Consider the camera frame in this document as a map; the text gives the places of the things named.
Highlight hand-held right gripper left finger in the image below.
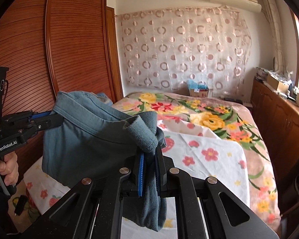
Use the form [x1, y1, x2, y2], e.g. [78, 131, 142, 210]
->
[21, 153, 146, 239]

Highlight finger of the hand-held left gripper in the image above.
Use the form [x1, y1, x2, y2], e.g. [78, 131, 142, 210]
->
[4, 111, 52, 125]
[5, 115, 64, 140]

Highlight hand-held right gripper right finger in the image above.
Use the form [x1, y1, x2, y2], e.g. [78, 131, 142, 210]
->
[154, 146, 281, 239]

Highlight blue-grey pants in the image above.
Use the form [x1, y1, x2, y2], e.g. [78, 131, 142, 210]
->
[41, 90, 168, 232]

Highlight person's left hand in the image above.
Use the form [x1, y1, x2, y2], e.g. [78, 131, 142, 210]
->
[0, 152, 19, 187]

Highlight white floral sheet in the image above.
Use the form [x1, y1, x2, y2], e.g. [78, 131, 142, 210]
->
[24, 119, 251, 239]

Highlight blue denim jeans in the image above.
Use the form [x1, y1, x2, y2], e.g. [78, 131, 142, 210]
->
[96, 92, 113, 105]

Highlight pink floral blanket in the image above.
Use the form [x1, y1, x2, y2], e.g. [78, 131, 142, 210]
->
[112, 92, 281, 226]

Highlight wooden louvred wardrobe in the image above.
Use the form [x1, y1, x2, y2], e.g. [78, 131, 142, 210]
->
[0, 0, 124, 187]

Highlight small cardboard box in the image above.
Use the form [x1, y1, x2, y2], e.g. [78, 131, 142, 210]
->
[189, 86, 210, 98]

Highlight blue plastic bag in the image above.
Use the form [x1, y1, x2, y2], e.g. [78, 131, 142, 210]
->
[188, 80, 208, 90]

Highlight wooden cabinet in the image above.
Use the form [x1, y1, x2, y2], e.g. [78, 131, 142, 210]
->
[250, 78, 299, 180]

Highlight circle-patterned curtain cloth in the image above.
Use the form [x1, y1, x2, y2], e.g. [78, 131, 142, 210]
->
[115, 5, 252, 92]

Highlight stack of books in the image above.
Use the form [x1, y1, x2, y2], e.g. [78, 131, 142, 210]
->
[255, 67, 268, 81]

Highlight brown box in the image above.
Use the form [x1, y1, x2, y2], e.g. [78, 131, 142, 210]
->
[267, 75, 289, 94]

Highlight cream lace curtain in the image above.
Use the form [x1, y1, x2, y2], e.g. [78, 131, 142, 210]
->
[260, 0, 289, 72]

